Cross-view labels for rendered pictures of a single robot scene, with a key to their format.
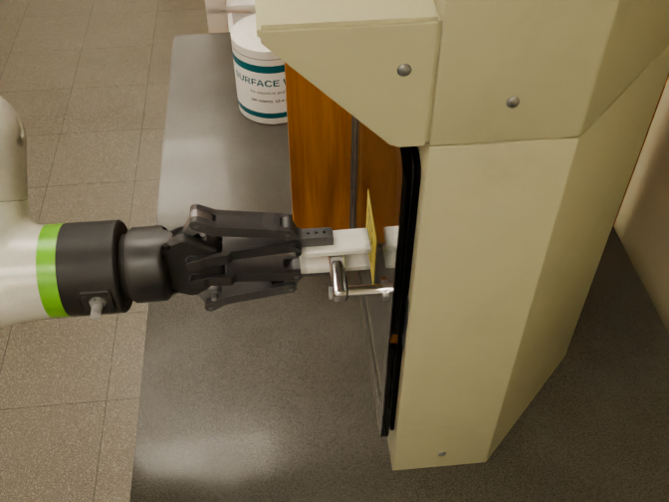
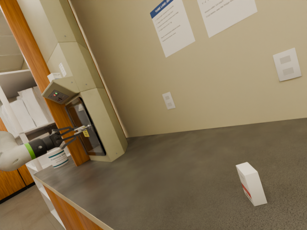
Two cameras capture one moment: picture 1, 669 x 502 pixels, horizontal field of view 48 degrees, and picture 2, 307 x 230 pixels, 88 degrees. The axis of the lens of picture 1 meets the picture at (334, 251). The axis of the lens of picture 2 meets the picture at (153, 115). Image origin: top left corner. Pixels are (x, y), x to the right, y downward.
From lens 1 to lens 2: 0.79 m
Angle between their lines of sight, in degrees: 51
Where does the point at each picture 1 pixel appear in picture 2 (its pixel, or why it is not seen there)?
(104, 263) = (39, 140)
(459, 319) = (100, 119)
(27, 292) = (24, 149)
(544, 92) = (88, 82)
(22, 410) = not seen: outside the picture
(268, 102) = (60, 160)
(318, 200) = (76, 153)
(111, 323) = not seen: outside the picture
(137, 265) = (45, 139)
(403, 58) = (71, 81)
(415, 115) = (76, 87)
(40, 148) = not seen: outside the picture
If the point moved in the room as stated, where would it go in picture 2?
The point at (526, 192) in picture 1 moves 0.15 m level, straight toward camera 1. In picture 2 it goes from (95, 96) to (96, 92)
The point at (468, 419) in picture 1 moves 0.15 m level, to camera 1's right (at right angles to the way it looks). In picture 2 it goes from (115, 142) to (132, 132)
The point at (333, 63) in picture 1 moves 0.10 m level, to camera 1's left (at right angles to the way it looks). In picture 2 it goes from (62, 82) to (42, 87)
